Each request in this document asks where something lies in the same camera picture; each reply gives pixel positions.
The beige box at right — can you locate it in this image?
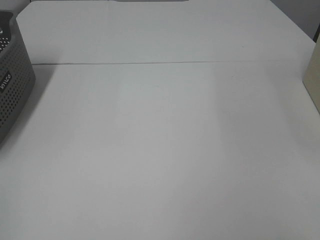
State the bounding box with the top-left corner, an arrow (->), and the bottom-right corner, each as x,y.
302,38 -> 320,112

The grey perforated plastic basket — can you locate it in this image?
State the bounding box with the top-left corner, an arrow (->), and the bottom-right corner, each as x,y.
0,10 -> 36,142

